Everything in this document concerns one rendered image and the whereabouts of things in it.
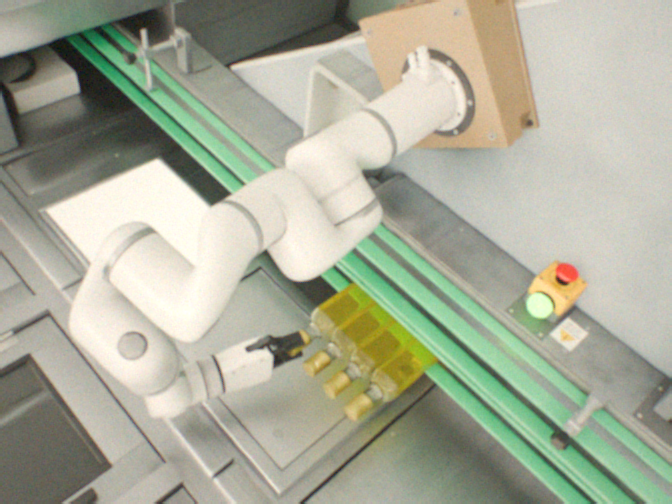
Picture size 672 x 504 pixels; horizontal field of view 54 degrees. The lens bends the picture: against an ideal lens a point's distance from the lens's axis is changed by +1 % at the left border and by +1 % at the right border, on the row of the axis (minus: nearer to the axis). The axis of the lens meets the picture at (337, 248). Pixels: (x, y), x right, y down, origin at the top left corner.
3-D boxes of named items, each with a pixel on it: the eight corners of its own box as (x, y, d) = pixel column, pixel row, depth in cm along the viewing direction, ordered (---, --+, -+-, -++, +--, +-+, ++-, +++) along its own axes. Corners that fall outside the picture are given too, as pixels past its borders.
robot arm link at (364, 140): (371, 94, 99) (292, 143, 91) (415, 170, 101) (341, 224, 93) (340, 113, 107) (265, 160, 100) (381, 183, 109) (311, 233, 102)
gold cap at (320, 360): (317, 355, 130) (301, 368, 128) (319, 346, 127) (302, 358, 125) (330, 368, 128) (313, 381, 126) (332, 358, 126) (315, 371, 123)
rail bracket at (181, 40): (201, 63, 176) (126, 92, 165) (198, 4, 164) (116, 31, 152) (212, 72, 175) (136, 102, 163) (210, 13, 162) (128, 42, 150)
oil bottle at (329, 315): (376, 277, 145) (303, 328, 134) (381, 261, 141) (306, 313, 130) (394, 293, 143) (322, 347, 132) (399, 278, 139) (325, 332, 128)
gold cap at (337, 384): (338, 378, 128) (322, 391, 125) (338, 366, 125) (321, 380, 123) (351, 389, 126) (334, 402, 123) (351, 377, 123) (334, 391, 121)
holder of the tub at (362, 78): (329, 148, 158) (304, 161, 154) (343, 47, 137) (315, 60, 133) (379, 189, 151) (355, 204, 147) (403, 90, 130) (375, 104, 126)
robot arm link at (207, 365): (208, 409, 123) (223, 404, 124) (207, 387, 116) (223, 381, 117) (195, 376, 127) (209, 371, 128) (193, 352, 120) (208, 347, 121)
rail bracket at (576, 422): (587, 390, 114) (543, 438, 107) (605, 369, 108) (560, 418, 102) (607, 407, 112) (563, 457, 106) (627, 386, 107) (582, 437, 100)
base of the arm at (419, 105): (398, 39, 111) (332, 77, 103) (457, 41, 102) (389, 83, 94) (416, 123, 119) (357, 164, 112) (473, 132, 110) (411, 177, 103)
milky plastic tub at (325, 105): (329, 131, 154) (301, 146, 149) (341, 47, 137) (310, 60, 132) (382, 173, 147) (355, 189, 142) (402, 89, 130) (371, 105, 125)
